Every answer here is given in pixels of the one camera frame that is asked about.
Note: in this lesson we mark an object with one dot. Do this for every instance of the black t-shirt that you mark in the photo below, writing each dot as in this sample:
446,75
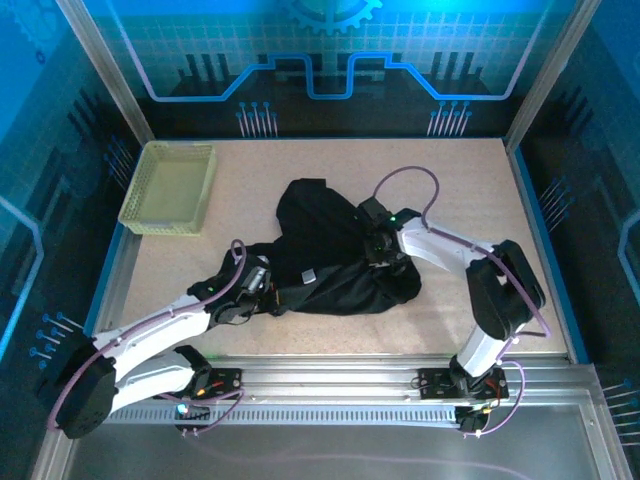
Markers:
325,225

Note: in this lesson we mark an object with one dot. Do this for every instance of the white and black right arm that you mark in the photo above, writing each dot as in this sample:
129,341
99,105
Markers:
435,250

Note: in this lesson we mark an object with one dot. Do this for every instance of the small black controller box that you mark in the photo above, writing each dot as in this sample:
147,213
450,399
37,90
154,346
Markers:
470,420
192,417

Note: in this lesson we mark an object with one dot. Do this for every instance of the pale green perforated basket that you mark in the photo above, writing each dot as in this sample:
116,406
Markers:
170,187

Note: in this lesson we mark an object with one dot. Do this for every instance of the steel shelf panel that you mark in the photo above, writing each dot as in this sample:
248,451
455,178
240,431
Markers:
325,450

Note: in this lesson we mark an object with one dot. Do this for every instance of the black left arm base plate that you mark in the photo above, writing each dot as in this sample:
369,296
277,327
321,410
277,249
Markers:
225,384

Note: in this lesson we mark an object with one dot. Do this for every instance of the aluminium mounting rail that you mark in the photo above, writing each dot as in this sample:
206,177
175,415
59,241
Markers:
325,380

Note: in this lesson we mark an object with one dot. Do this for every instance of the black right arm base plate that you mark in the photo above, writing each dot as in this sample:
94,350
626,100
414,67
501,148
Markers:
435,384

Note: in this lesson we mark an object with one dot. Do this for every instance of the aluminium frame post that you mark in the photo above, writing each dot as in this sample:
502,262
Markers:
105,70
550,70

